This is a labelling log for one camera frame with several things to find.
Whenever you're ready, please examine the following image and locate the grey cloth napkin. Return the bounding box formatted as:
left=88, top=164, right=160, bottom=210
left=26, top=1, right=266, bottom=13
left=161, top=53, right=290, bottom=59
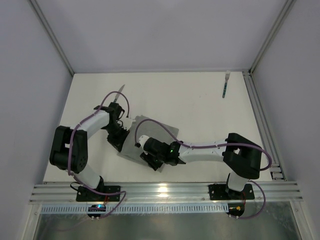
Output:
left=118, top=115, right=185, bottom=171

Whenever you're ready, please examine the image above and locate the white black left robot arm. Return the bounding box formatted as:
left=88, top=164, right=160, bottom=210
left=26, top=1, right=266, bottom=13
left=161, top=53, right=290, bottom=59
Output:
left=49, top=102, right=130, bottom=193

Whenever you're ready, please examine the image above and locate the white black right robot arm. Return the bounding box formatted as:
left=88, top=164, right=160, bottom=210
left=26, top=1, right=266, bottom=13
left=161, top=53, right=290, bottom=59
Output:
left=136, top=133, right=263, bottom=192

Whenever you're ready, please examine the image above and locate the left controller board with led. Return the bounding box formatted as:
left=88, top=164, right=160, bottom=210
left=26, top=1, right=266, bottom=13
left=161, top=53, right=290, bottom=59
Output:
left=87, top=204, right=106, bottom=219

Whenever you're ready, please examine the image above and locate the right black connector board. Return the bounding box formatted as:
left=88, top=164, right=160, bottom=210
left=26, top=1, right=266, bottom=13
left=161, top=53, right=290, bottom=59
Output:
left=226, top=203, right=245, bottom=219

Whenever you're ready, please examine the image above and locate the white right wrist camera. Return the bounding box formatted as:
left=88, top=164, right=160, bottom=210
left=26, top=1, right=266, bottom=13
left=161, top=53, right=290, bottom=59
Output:
left=135, top=135, right=150, bottom=148

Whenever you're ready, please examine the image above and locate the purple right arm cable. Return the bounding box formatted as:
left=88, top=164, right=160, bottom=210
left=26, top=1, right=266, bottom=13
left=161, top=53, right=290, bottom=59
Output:
left=134, top=118, right=273, bottom=221

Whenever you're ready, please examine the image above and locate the green handled knife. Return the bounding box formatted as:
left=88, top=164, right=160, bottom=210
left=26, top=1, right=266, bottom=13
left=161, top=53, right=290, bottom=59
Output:
left=113, top=84, right=125, bottom=103

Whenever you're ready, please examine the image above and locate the slotted grey cable duct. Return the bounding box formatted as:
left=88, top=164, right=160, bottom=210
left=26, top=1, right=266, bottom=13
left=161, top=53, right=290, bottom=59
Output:
left=40, top=202, right=228, bottom=215

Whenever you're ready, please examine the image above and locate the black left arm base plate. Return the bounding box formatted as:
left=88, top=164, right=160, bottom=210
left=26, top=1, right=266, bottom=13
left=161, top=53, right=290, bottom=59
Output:
left=76, top=185, right=121, bottom=202

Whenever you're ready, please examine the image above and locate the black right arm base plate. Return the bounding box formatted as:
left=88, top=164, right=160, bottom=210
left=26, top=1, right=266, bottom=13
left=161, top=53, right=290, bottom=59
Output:
left=208, top=183, right=255, bottom=201

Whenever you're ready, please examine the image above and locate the aluminium front rail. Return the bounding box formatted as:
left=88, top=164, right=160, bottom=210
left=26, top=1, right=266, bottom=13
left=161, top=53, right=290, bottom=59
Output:
left=29, top=181, right=303, bottom=204

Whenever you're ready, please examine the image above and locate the aluminium rail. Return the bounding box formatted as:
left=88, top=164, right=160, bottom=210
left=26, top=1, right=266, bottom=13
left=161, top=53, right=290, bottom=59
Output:
left=242, top=70, right=287, bottom=181
left=29, top=181, right=303, bottom=204

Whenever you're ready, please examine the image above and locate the green handled fork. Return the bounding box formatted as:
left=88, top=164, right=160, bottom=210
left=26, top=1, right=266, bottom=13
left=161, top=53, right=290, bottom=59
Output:
left=222, top=70, right=231, bottom=98

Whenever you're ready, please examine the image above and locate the aluminium right side rail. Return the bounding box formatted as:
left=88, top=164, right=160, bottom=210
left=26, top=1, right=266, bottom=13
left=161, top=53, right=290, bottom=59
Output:
left=242, top=70, right=287, bottom=181

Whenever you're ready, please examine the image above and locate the aluminium left corner post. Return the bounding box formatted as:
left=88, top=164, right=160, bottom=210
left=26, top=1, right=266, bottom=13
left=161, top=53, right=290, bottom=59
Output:
left=27, top=0, right=75, bottom=77

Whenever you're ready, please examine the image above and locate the aluminium corner post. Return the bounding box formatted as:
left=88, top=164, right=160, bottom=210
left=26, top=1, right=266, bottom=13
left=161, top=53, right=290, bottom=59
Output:
left=248, top=0, right=296, bottom=75
left=27, top=0, right=75, bottom=77

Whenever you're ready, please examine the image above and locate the aluminium right corner post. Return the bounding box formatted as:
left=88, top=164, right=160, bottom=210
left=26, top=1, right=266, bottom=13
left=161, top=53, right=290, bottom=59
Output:
left=248, top=0, right=296, bottom=75

